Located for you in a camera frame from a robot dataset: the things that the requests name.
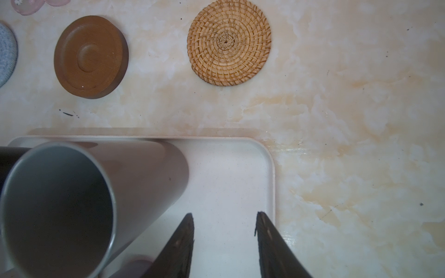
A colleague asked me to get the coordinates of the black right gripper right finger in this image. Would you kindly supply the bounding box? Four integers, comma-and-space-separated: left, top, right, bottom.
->
255, 212, 311, 278

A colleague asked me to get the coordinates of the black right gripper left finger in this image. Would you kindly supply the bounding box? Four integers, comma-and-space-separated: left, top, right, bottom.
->
141, 213, 195, 278

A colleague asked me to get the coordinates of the grey mug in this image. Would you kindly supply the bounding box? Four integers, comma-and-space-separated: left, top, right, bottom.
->
1, 141, 189, 278

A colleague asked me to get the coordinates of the round woven rattan coaster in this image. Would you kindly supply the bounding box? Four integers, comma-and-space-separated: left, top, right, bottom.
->
187, 1, 272, 86

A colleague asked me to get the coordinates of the round brown wooden coaster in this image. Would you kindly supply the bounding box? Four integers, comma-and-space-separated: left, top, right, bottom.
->
54, 16, 129, 99

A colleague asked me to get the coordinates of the round grey coaster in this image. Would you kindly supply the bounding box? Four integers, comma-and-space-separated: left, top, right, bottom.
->
0, 22, 18, 87

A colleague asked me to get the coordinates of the pink flower silicone coaster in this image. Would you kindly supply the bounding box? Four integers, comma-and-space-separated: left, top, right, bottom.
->
10, 0, 71, 16

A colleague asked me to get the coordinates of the lavender mug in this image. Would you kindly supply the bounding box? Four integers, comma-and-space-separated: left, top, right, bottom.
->
110, 259, 153, 278

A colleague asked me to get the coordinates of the light grey tray mat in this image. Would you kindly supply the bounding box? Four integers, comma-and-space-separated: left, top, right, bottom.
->
6, 135, 276, 278

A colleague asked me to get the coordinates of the black mug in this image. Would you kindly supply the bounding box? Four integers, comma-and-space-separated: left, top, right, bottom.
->
0, 147, 30, 191

